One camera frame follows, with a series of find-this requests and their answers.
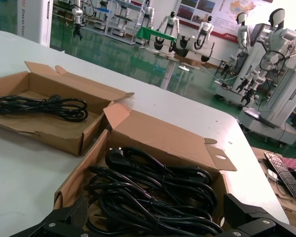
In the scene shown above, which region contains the green cloth covered table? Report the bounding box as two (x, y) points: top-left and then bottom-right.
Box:
(137, 26), (177, 49)

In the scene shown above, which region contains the grey pedestal table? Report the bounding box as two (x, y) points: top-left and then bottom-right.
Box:
(150, 49), (213, 90)

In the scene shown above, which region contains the small white device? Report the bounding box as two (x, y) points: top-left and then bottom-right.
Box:
(266, 169), (278, 181)

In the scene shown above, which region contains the brown cardboard box intact rim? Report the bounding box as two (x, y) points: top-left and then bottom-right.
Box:
(53, 101), (238, 237)

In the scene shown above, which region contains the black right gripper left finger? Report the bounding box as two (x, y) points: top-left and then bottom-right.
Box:
(8, 194), (89, 237)

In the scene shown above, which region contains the black power cable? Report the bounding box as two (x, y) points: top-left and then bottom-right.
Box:
(85, 195), (225, 237)
(0, 94), (89, 122)
(85, 166), (219, 215)
(105, 147), (214, 185)

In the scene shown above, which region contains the black computer keyboard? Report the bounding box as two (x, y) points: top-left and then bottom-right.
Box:
(263, 152), (296, 201)

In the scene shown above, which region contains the brown cardboard box torn rim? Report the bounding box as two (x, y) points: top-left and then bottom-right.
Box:
(0, 61), (135, 157)

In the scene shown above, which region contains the photo display board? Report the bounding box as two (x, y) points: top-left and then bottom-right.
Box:
(177, 0), (217, 24)

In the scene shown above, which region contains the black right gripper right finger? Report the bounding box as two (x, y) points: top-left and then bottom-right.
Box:
(223, 194), (296, 237)

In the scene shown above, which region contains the white map poster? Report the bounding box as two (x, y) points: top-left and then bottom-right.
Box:
(212, 0), (274, 44)

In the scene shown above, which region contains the white robot arm black gripper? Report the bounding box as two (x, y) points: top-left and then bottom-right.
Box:
(64, 0), (86, 41)

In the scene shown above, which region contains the metal shelving rack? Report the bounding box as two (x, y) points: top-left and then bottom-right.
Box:
(105, 0), (141, 45)

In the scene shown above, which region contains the white humanoid robot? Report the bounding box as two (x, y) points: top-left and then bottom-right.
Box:
(142, 0), (155, 27)
(194, 15), (215, 46)
(157, 11), (181, 38)

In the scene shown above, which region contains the large white tower robot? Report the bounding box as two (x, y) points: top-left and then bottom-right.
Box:
(238, 8), (296, 149)

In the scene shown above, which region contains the brown cardboard carton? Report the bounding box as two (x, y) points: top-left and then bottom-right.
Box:
(175, 54), (203, 69)

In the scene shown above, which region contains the white black curved shell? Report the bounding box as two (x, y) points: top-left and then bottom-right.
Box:
(149, 34), (176, 54)
(175, 36), (215, 62)

